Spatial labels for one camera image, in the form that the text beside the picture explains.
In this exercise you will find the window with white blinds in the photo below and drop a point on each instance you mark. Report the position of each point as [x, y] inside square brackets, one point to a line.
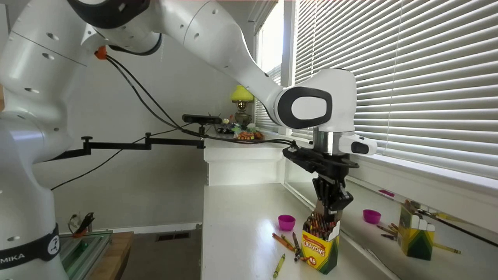
[408, 77]

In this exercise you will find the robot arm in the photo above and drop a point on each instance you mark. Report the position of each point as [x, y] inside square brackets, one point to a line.
[218, 42]

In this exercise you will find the yellow shade table lamp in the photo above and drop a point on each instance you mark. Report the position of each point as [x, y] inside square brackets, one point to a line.
[242, 101]

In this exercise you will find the black orange clamp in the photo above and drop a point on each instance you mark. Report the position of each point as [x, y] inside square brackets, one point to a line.
[81, 225]

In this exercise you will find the orange crayon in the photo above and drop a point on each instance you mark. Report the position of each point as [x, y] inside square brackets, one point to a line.
[282, 241]

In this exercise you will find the olive green crayon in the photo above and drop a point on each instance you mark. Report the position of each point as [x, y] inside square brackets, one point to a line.
[288, 241]

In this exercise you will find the narrow window with blinds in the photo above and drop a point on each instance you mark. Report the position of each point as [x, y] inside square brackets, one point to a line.
[268, 58]

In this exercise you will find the dark brown crayon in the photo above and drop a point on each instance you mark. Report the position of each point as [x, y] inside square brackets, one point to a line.
[296, 241]

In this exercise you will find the group of small figurines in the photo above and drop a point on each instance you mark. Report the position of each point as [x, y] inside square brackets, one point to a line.
[243, 131]

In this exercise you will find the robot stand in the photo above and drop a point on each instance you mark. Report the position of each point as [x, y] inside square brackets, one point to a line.
[111, 256]

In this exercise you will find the red brown crayon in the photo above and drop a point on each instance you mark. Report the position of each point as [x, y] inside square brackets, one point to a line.
[298, 256]

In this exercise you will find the camera on mount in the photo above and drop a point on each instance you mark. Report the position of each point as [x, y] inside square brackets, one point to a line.
[155, 142]

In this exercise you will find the floor vent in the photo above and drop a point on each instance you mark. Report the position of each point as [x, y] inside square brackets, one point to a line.
[173, 236]

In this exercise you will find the heap of crayons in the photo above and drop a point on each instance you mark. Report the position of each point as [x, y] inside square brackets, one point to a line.
[319, 227]

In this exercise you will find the yellow green crayon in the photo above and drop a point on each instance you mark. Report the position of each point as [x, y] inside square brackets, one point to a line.
[279, 266]

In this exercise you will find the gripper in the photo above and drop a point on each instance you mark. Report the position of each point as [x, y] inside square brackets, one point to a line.
[334, 167]

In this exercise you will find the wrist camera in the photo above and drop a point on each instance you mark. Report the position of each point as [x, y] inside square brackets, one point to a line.
[301, 158]

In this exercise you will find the pink plastic cup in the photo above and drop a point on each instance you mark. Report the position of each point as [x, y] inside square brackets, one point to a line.
[286, 222]

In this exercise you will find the yellow green crayon box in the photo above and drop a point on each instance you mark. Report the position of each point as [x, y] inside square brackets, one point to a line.
[321, 252]

